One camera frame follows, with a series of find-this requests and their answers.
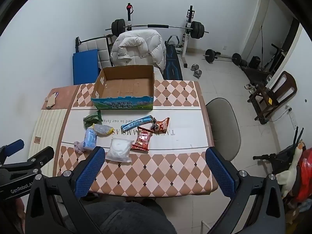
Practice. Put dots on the black exercise machine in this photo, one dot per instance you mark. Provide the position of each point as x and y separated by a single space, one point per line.
274 58

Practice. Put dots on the red bag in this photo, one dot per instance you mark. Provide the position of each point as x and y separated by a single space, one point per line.
306 170

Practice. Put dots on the orange snack packet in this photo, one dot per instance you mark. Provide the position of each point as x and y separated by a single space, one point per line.
162 124

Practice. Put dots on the long barbell with black plates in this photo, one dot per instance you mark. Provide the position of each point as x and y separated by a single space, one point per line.
196 30

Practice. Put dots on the green snack packet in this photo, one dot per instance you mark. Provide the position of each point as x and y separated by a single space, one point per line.
92 119

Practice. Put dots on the black weight bench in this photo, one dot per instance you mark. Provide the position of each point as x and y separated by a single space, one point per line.
173 63

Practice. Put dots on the white down jacket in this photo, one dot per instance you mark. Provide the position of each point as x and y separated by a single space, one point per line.
139 47

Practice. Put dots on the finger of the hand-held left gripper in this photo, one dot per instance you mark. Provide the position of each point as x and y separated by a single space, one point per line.
13 147
41 157

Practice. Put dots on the white power strip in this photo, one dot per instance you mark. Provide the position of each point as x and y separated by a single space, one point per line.
292 118

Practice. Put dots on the white barbell rack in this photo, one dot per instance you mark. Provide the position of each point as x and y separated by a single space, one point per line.
186 39

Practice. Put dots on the white goose plush toy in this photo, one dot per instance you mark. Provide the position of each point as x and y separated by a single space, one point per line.
290 173

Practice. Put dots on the black box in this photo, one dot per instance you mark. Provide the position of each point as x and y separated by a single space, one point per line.
254 62

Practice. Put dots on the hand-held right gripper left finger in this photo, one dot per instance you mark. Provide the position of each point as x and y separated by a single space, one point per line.
90 171

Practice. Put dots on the grey round chair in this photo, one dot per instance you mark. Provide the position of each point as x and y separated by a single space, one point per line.
225 124

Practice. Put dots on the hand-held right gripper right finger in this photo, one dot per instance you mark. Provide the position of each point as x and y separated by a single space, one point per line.
220 173

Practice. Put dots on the chrome dumbbell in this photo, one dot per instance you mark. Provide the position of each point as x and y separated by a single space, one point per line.
198 73
194 67

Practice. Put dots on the black router antennas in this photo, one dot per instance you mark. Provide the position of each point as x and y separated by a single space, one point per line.
298 136

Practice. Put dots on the purple cloth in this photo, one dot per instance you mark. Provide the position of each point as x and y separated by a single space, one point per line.
79 147

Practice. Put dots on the blue long snack packet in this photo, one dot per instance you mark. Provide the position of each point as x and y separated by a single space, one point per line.
135 123

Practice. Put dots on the dark wooden chair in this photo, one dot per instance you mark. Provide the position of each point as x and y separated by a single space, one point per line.
285 85

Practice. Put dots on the small cardboard piece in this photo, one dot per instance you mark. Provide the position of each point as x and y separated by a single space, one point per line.
51 101

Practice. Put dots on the white padded backrest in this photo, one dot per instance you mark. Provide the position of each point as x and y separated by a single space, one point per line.
102 47

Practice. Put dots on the short barbell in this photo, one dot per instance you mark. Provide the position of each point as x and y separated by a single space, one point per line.
209 54

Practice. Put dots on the blue folded mat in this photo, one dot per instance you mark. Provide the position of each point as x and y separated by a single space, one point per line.
85 65

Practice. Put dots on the pair of shoes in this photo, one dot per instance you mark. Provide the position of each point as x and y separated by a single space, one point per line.
251 87

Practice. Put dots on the white chair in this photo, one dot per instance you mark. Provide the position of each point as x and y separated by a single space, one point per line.
158 74

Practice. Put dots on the clear plastic packet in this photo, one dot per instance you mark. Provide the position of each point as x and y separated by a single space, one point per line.
103 129

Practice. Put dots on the white plastic bag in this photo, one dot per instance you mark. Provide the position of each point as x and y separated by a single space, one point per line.
119 150

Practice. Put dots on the person's dark clothing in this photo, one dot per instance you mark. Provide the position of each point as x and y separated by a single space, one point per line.
126 217

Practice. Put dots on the cardboard box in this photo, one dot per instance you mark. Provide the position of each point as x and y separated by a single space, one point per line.
121 85

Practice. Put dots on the beige ribbed mat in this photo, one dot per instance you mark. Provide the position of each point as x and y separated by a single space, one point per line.
48 126

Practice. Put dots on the red snack packet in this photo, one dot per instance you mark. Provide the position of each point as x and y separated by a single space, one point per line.
142 139

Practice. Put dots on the blue tissue pack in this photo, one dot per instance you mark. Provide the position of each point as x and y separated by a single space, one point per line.
90 139

